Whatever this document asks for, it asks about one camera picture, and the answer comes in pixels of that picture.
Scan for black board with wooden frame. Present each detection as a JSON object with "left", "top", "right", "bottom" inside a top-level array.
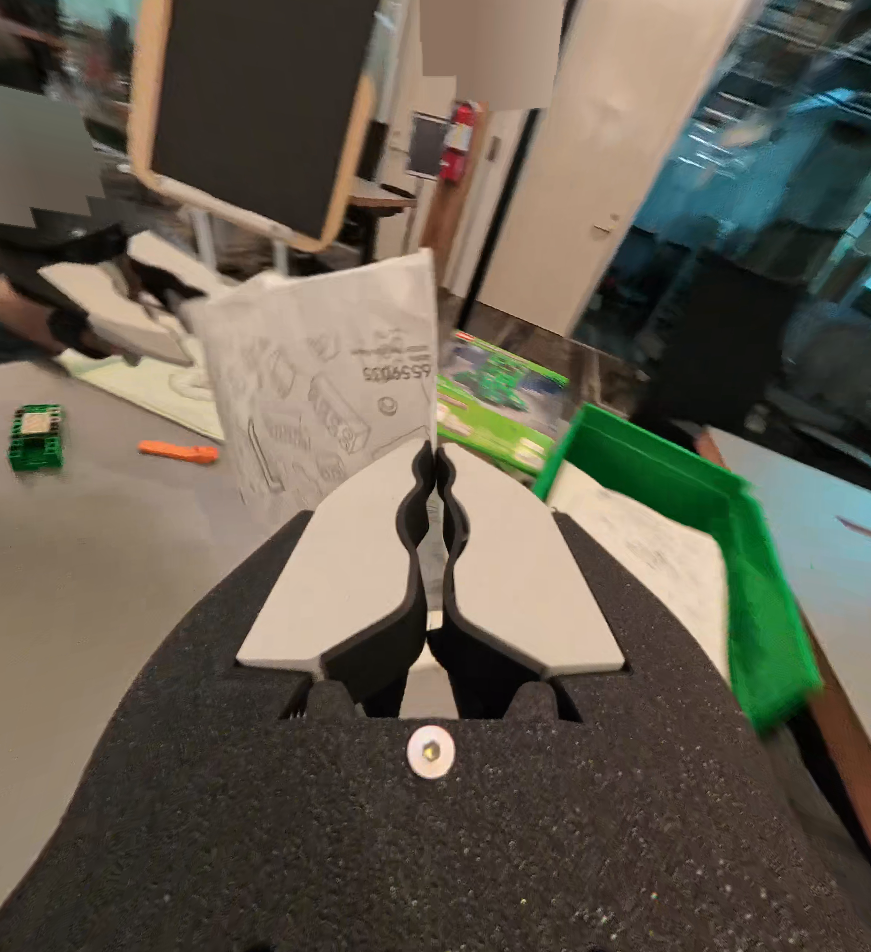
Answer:
[{"left": 126, "top": 0, "right": 377, "bottom": 255}]

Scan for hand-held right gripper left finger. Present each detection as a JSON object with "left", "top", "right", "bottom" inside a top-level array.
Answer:
[{"left": 236, "top": 439, "right": 438, "bottom": 708}]

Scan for pale green booklet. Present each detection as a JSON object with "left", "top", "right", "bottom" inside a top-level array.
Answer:
[{"left": 55, "top": 348, "right": 226, "bottom": 441}]

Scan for white table with wooden edge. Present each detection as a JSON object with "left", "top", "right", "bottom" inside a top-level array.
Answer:
[{"left": 692, "top": 426, "right": 871, "bottom": 919}]

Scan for white printed paper bag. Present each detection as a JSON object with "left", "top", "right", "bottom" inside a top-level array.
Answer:
[
  {"left": 181, "top": 247, "right": 442, "bottom": 633},
  {"left": 550, "top": 460, "right": 735, "bottom": 674}
]

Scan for grey desk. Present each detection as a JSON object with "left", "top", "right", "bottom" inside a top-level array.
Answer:
[{"left": 0, "top": 327, "right": 585, "bottom": 917}]

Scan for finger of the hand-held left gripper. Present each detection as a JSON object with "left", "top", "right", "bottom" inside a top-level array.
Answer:
[
  {"left": 86, "top": 297, "right": 198, "bottom": 367},
  {"left": 37, "top": 256, "right": 207, "bottom": 317}
]

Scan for person's left hand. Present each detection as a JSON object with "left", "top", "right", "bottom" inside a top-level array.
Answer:
[{"left": 0, "top": 285, "right": 120, "bottom": 361}]

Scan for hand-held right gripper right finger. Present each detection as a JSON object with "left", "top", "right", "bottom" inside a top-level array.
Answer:
[{"left": 429, "top": 443, "right": 626, "bottom": 711}]

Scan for white door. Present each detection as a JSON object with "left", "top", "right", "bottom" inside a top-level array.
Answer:
[{"left": 471, "top": 0, "right": 752, "bottom": 339}]

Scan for framed wall sign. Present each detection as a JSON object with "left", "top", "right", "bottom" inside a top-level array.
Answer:
[{"left": 406, "top": 112, "right": 453, "bottom": 181}]

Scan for green printed toy box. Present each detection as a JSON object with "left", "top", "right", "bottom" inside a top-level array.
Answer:
[{"left": 434, "top": 331, "right": 572, "bottom": 478}]

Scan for orange brick separator tool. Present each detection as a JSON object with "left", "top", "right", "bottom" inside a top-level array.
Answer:
[{"left": 137, "top": 439, "right": 221, "bottom": 467}]

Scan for green plastic bin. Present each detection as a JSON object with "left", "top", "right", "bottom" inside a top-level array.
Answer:
[{"left": 530, "top": 402, "right": 824, "bottom": 736}]

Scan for red fire extinguisher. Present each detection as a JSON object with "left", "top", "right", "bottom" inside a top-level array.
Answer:
[{"left": 439, "top": 100, "right": 478, "bottom": 184}]

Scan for green brick build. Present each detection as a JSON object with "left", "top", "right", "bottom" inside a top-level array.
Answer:
[{"left": 7, "top": 404, "right": 66, "bottom": 473}]

